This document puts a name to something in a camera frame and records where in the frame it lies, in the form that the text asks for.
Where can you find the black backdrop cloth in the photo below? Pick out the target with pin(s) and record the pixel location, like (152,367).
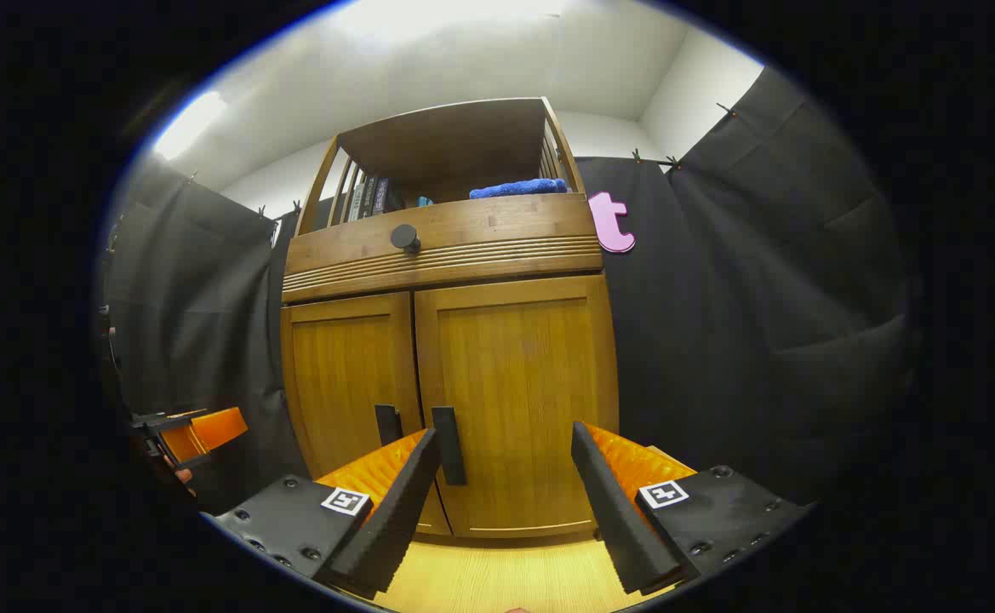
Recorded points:
(761,298)

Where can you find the wooden cabinet door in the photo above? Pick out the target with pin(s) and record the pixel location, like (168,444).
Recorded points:
(518,366)
(344,366)

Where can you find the wooden double-door shoe cabinet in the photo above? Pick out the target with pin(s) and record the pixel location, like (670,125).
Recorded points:
(446,140)

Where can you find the blue folded towel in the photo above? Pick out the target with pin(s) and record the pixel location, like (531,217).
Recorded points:
(516,188)

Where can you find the dark blue book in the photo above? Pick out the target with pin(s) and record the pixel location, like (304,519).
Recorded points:
(380,196)

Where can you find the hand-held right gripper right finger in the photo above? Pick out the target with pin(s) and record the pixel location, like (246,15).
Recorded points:
(612,502)

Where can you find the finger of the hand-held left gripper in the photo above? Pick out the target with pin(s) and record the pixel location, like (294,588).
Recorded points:
(180,443)
(220,428)

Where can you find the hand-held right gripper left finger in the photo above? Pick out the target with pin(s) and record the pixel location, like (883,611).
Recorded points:
(395,502)

